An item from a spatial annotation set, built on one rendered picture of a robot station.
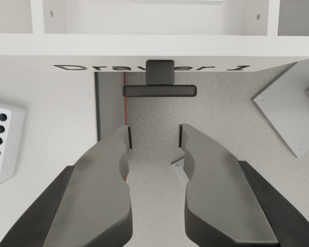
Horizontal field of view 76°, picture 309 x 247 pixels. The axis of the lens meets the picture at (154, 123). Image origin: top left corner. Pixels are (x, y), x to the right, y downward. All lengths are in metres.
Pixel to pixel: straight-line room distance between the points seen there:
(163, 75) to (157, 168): 1.01
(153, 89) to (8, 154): 0.28
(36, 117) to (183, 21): 0.28
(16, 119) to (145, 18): 0.25
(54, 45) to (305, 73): 1.31
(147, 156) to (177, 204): 0.35
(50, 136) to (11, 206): 0.15
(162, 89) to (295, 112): 1.21
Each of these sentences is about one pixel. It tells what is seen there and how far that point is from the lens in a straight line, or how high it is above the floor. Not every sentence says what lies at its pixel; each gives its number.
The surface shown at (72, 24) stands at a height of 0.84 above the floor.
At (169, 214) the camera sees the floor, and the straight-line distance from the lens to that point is 1.32.
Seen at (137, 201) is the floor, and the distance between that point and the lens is 1.27.
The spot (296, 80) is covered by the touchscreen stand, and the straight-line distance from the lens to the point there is 1.36.
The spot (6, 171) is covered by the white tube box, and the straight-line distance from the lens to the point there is 0.41.
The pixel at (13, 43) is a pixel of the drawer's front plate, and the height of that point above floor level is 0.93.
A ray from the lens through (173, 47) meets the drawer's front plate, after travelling 0.19.
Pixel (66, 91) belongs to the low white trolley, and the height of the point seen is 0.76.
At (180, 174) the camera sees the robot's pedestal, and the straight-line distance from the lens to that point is 1.19.
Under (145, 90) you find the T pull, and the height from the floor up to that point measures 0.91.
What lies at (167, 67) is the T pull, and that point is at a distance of 0.20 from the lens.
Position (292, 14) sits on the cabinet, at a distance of 0.59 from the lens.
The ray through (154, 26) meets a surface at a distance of 0.29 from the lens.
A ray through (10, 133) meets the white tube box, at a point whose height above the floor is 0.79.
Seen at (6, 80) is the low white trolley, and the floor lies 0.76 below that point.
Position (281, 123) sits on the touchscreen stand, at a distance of 1.33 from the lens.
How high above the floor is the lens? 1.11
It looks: 82 degrees down
